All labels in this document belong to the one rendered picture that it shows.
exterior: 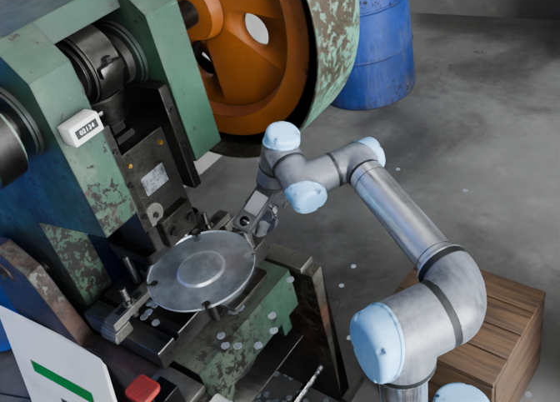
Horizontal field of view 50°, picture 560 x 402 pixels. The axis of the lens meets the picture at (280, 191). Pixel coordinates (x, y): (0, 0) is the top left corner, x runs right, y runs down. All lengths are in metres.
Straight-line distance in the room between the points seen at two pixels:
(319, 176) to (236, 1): 0.52
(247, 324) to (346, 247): 1.14
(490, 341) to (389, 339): 0.94
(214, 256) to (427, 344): 0.78
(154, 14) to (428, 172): 1.99
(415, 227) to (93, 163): 0.65
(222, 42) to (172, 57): 0.26
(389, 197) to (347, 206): 1.76
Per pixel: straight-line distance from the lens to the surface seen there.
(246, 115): 1.62
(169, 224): 1.47
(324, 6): 1.31
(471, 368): 1.81
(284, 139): 1.23
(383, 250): 2.64
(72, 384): 2.03
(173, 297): 1.54
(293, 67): 1.43
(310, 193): 1.17
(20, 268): 1.76
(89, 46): 1.31
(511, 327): 1.90
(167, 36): 1.36
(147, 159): 1.42
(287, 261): 1.73
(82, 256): 1.71
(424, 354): 0.97
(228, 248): 1.61
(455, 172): 3.03
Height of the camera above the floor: 1.82
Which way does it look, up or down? 36 degrees down
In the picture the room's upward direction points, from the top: 15 degrees counter-clockwise
